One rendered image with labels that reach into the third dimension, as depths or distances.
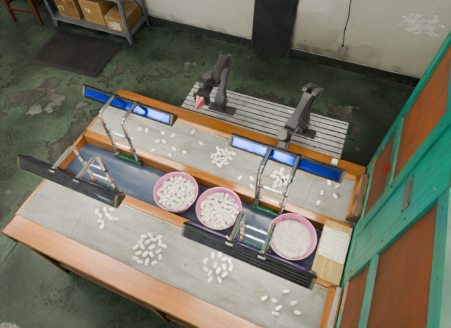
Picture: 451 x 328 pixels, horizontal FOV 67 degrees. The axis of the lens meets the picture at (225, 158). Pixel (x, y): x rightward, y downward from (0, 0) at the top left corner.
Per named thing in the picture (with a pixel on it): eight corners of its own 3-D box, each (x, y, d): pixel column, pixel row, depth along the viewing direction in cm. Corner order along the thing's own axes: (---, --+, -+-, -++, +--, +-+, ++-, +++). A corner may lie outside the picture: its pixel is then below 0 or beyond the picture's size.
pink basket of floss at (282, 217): (259, 228, 197) (260, 221, 189) (300, 214, 202) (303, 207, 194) (278, 271, 183) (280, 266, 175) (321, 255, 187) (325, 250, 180)
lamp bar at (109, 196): (29, 156, 184) (22, 148, 178) (126, 196, 169) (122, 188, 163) (19, 168, 179) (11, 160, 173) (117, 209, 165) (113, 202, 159)
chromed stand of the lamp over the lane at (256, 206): (262, 184, 214) (268, 141, 177) (292, 194, 209) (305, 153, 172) (251, 208, 204) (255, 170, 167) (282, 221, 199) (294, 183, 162)
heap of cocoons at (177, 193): (170, 176, 217) (168, 170, 212) (203, 188, 211) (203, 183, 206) (151, 206, 205) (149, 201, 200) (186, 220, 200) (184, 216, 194)
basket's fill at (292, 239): (277, 217, 200) (278, 212, 195) (314, 231, 195) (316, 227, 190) (264, 251, 189) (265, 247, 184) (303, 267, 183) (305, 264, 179)
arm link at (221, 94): (222, 106, 237) (231, 59, 222) (213, 103, 239) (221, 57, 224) (225, 103, 243) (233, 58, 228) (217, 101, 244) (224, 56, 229)
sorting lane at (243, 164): (113, 102, 249) (112, 100, 247) (362, 186, 206) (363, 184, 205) (88, 132, 233) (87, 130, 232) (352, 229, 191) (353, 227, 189)
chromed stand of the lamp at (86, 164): (97, 182, 216) (70, 140, 179) (123, 193, 211) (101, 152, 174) (79, 207, 206) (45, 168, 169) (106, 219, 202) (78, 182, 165)
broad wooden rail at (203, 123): (127, 104, 266) (120, 88, 251) (358, 182, 224) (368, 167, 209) (118, 115, 260) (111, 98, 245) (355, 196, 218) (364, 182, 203)
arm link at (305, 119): (303, 130, 226) (318, 90, 202) (294, 125, 228) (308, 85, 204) (307, 125, 229) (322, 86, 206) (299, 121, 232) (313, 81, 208)
